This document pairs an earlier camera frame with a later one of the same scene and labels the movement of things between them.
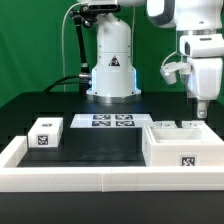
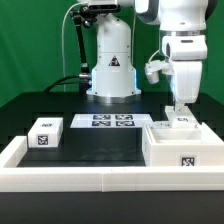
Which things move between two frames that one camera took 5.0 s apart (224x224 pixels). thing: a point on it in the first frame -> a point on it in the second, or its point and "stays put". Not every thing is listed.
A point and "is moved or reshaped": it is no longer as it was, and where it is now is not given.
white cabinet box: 181,147 stays put
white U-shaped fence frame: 102,179 stays put
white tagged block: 167,124 stays put
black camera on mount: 103,8 stays put
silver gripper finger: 202,108 -> 179,108
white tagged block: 193,124 is moved or reshaped
